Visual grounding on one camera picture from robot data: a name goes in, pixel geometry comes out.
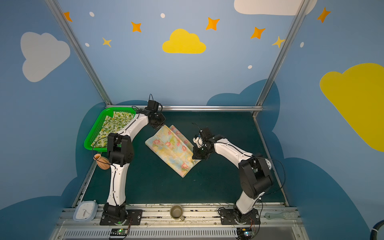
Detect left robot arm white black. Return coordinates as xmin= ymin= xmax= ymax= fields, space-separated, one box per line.
xmin=104 ymin=107 xmax=166 ymax=218

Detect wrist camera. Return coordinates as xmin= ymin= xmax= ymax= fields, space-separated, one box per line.
xmin=146 ymin=100 xmax=160 ymax=113
xmin=193 ymin=128 xmax=214 ymax=148

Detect green plastic basket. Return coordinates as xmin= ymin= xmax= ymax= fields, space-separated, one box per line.
xmin=84 ymin=107 xmax=136 ymax=153

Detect pastel floral skirt pink flowers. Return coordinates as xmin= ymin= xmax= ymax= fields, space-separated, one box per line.
xmin=145 ymin=125 xmax=200 ymax=178

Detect aluminium frame back rail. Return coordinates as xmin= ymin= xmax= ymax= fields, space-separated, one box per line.
xmin=105 ymin=104 xmax=264 ymax=112

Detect right green circuit board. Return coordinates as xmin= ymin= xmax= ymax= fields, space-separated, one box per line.
xmin=236 ymin=228 xmax=256 ymax=240

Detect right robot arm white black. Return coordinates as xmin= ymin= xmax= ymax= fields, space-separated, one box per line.
xmin=193 ymin=135 xmax=274 ymax=215

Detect left green circuit board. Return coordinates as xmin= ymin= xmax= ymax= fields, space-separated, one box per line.
xmin=109 ymin=228 xmax=130 ymax=240

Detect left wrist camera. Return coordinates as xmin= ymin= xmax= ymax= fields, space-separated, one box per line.
xmin=146 ymin=100 xmax=160 ymax=113

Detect lemon print skirt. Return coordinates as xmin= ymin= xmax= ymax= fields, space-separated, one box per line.
xmin=89 ymin=110 xmax=135 ymax=149

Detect green circuit board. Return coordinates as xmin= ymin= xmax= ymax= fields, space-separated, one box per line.
xmin=109 ymin=228 xmax=130 ymax=240
xmin=236 ymin=228 xmax=256 ymax=240

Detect olive ceramic mug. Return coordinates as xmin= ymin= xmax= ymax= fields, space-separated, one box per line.
xmin=170 ymin=205 xmax=185 ymax=222

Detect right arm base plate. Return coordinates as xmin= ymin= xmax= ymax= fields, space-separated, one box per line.
xmin=218 ymin=208 xmax=261 ymax=225

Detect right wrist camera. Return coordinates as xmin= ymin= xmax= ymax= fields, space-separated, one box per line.
xmin=193 ymin=128 xmax=214 ymax=148

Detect terracotta ribbed vase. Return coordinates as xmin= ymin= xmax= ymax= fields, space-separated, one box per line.
xmin=94 ymin=154 xmax=111 ymax=170

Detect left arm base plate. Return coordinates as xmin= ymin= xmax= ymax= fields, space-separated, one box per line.
xmin=100 ymin=210 xmax=143 ymax=226

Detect white square clock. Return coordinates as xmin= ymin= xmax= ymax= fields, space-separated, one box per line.
xmin=73 ymin=201 xmax=98 ymax=222

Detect tape roll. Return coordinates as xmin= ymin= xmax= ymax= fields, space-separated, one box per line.
xmin=265 ymin=159 xmax=272 ymax=170

